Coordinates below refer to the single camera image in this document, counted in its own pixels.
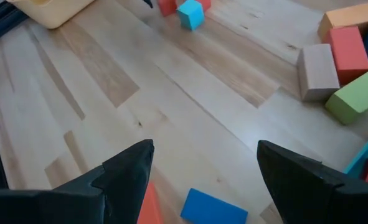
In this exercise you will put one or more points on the teal plastic bin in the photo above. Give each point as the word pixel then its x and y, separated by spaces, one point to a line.
pixel 367 152

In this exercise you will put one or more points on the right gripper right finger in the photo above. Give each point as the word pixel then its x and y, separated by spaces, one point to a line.
pixel 311 199

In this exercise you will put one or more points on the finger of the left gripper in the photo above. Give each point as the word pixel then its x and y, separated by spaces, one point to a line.
pixel 148 2

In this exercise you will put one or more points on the natural wood thick block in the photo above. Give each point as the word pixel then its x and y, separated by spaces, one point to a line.
pixel 317 73

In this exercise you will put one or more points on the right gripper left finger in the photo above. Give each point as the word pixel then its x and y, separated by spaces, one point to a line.
pixel 78 205

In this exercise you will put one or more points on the small red cube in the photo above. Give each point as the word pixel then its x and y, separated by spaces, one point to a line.
pixel 167 7
pixel 204 3

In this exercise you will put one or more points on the red-orange thick block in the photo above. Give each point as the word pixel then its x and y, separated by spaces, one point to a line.
pixel 348 53

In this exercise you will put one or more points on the orange thick block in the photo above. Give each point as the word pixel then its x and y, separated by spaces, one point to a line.
pixel 348 15

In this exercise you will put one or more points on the yellow plastic bin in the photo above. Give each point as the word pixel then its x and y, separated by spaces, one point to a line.
pixel 53 12

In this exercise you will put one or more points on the small teal cube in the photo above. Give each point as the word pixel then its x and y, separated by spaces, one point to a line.
pixel 190 14

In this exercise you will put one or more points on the green thick block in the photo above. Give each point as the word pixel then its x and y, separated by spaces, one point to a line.
pixel 355 96

